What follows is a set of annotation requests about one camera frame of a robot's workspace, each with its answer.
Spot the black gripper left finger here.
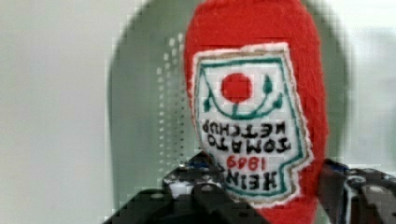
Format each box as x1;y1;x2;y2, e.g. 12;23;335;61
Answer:
103;152;270;224

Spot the green oval strainer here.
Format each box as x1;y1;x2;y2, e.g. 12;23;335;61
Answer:
107;0;349;224

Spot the red plush ketchup bottle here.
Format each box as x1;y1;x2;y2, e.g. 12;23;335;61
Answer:
184;0;328;224

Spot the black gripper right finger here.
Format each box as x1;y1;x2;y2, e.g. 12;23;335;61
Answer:
318;159;396;224

